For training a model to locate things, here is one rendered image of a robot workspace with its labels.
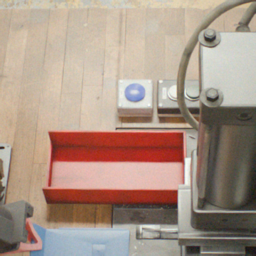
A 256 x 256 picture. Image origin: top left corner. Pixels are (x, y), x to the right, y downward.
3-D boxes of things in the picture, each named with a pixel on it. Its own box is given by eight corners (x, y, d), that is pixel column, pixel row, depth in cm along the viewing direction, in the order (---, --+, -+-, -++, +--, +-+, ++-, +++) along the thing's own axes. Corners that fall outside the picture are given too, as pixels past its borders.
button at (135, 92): (125, 88, 140) (124, 82, 138) (146, 88, 139) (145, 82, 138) (124, 105, 138) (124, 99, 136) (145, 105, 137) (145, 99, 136)
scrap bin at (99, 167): (52, 146, 136) (47, 130, 130) (185, 146, 134) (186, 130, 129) (46, 204, 129) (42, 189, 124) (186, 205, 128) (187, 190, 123)
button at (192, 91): (185, 90, 139) (186, 84, 137) (200, 90, 139) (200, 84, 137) (185, 103, 137) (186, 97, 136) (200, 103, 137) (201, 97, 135)
